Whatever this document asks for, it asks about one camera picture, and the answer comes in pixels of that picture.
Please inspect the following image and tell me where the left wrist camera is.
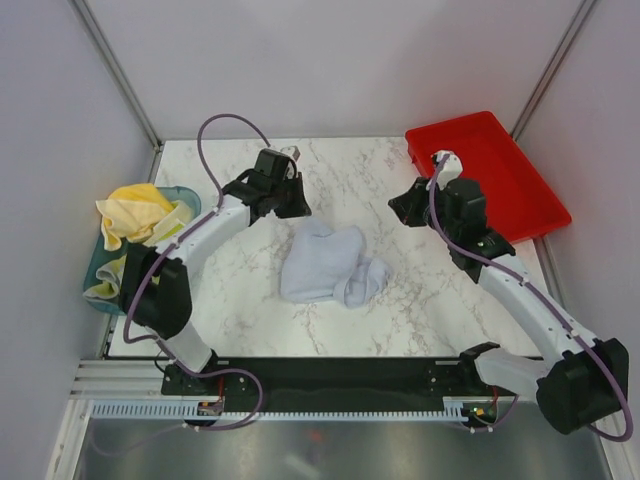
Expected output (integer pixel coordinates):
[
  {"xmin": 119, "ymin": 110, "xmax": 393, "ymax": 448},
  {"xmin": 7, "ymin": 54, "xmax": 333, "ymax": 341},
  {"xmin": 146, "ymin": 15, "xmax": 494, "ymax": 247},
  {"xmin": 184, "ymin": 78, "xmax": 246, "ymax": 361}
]
[{"xmin": 280, "ymin": 145, "xmax": 300, "ymax": 162}]

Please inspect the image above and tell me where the right aluminium frame post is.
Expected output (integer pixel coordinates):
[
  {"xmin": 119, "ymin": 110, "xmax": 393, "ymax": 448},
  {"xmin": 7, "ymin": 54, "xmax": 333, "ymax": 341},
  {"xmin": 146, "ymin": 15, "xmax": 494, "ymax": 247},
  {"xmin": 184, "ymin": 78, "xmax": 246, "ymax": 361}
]
[{"xmin": 510, "ymin": 0, "xmax": 600, "ymax": 142}]

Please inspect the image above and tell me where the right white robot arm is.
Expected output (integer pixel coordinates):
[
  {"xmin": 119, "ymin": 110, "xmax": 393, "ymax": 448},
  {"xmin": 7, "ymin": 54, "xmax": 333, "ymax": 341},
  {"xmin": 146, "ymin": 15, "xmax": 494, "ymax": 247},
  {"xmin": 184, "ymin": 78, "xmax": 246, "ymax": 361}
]
[{"xmin": 388, "ymin": 177, "xmax": 634, "ymax": 442}]

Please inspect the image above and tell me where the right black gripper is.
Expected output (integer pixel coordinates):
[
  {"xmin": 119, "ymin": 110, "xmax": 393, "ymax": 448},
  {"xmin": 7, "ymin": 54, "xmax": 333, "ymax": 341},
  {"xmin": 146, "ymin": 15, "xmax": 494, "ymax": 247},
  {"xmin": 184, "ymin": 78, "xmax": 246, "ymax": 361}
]
[{"xmin": 387, "ymin": 177, "xmax": 458, "ymax": 240}]

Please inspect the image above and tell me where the grey green towel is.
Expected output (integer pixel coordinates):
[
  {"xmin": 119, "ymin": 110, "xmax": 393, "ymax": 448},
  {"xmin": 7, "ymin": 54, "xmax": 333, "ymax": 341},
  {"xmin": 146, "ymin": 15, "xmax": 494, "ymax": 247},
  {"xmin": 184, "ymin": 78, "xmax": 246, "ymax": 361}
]
[{"xmin": 83, "ymin": 255, "xmax": 126, "ymax": 303}]

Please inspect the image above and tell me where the teal plastic basket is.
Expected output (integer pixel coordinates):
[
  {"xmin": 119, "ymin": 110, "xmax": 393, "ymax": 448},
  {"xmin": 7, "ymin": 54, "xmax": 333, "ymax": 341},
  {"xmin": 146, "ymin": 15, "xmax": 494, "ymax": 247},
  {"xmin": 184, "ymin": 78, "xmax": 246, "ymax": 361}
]
[{"xmin": 83, "ymin": 183, "xmax": 201, "ymax": 315}]

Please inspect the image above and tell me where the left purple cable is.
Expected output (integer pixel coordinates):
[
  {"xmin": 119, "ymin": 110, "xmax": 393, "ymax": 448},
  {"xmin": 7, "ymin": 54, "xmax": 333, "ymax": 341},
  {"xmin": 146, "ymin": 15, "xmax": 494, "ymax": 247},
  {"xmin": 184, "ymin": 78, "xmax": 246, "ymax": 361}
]
[{"xmin": 122, "ymin": 114, "xmax": 271, "ymax": 346}]

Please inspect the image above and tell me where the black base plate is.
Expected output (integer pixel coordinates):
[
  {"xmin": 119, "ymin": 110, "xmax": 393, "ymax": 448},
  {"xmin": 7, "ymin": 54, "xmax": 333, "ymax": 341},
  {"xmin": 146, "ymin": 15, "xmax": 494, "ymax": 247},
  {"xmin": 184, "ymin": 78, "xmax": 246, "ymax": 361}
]
[{"xmin": 161, "ymin": 357, "xmax": 493, "ymax": 412}]

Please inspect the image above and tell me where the grey slotted cable duct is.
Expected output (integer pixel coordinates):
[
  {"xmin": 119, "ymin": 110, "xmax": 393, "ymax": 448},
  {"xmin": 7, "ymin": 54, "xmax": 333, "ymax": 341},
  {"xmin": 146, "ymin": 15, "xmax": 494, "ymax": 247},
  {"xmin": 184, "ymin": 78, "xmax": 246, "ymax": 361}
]
[{"xmin": 90, "ymin": 398, "xmax": 478, "ymax": 422}]

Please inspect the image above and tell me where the left aluminium frame post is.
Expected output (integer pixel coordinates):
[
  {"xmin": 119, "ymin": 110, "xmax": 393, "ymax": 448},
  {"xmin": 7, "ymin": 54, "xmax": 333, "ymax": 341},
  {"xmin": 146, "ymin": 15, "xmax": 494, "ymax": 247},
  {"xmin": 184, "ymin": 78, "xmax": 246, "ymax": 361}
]
[{"xmin": 69, "ymin": 0, "xmax": 163, "ymax": 153}]

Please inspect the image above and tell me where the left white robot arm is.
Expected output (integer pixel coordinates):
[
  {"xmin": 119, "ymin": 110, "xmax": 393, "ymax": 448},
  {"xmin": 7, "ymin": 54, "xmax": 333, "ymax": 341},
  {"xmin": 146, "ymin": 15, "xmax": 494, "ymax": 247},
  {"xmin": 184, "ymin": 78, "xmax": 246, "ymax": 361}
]
[{"xmin": 119, "ymin": 146, "xmax": 311, "ymax": 394}]

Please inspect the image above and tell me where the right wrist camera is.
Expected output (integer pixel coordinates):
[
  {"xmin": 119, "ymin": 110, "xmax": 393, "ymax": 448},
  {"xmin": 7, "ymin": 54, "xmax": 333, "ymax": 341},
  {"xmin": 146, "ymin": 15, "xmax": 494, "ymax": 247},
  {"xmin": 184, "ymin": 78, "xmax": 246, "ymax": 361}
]
[{"xmin": 432, "ymin": 150, "xmax": 463, "ymax": 184}]

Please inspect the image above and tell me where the red plastic tray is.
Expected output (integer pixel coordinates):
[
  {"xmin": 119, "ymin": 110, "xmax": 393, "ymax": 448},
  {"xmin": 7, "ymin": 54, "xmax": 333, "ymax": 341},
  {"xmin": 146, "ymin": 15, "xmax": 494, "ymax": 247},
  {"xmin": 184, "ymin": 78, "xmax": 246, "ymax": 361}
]
[{"xmin": 405, "ymin": 111, "xmax": 572, "ymax": 243}]

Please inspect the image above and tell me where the light blue towel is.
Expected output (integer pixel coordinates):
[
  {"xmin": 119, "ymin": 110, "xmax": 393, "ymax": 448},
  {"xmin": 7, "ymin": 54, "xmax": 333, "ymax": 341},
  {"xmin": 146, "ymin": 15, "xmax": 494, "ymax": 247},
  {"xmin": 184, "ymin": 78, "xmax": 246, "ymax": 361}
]
[{"xmin": 280, "ymin": 217, "xmax": 392, "ymax": 309}]

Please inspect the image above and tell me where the yellow towel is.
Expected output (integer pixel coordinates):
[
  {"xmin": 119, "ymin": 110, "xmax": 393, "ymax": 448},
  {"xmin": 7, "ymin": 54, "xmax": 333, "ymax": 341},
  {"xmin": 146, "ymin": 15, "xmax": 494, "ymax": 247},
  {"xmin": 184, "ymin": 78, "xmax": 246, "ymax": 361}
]
[{"xmin": 95, "ymin": 183, "xmax": 174, "ymax": 251}]

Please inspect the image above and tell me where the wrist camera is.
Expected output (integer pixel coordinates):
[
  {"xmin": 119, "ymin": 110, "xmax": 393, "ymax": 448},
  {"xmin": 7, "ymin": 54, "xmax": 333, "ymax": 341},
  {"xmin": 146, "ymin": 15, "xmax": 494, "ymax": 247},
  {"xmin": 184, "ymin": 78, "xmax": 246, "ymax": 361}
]
[
  {"xmin": 432, "ymin": 150, "xmax": 463, "ymax": 184},
  {"xmin": 280, "ymin": 145, "xmax": 300, "ymax": 162}
]

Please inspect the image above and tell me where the aluminium frame post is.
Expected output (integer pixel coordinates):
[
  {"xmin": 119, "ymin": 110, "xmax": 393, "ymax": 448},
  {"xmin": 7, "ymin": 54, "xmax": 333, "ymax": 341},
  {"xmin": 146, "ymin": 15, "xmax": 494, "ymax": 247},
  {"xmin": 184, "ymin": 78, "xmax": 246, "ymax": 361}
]
[
  {"xmin": 510, "ymin": 0, "xmax": 600, "ymax": 142},
  {"xmin": 69, "ymin": 0, "xmax": 163, "ymax": 153}
]

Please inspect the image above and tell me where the green frog pattern towel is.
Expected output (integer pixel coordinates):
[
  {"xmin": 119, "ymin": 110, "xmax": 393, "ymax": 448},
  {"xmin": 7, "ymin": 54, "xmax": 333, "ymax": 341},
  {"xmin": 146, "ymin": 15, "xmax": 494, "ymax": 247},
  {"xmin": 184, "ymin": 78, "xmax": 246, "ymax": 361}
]
[{"xmin": 143, "ymin": 200, "xmax": 194, "ymax": 246}]

